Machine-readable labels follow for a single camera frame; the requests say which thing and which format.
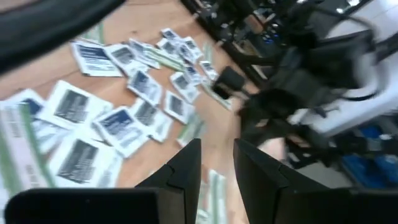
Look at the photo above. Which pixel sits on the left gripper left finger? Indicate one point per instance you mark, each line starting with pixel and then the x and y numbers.
pixel 183 174

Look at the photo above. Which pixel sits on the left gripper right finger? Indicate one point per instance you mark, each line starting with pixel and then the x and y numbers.
pixel 261 186

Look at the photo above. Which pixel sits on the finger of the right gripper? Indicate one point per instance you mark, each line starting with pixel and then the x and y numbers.
pixel 231 82
pixel 273 135

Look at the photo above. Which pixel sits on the green white strip packet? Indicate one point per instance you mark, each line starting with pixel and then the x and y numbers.
pixel 209 90
pixel 191 130
pixel 94 34
pixel 214 193
pixel 168 60
pixel 18 149

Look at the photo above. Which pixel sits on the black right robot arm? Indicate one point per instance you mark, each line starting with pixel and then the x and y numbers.
pixel 326 62

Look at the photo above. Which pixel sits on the blue storage bin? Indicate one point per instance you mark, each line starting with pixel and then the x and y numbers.
pixel 373 168

